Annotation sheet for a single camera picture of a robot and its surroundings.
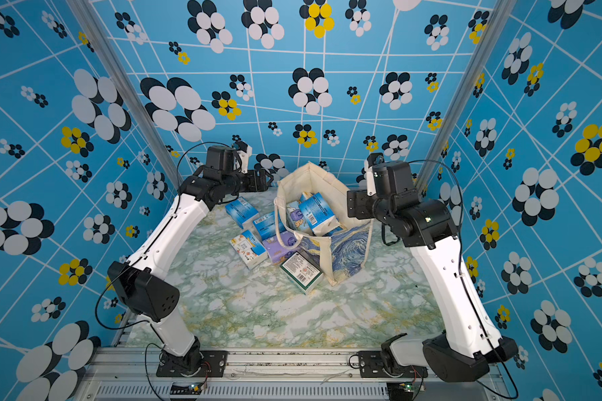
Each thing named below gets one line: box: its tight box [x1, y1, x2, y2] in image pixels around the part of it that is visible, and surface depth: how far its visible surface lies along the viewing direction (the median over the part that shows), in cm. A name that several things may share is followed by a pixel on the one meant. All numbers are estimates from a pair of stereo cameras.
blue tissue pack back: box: [224, 196, 260, 230], surface depth 105 cm
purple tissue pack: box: [261, 231, 301, 265], surface depth 95 cm
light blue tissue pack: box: [285, 200, 313, 234], surface depth 88 cm
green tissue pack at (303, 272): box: [280, 251, 324, 295], surface depth 89 cm
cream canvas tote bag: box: [274, 161, 373, 286], surface depth 86 cm
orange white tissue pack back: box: [229, 229, 269, 270], surface depth 93 cm
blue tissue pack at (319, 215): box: [298, 191, 342, 237], surface depth 82 cm
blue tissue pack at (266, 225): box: [252, 211, 277, 241], surface depth 101 cm
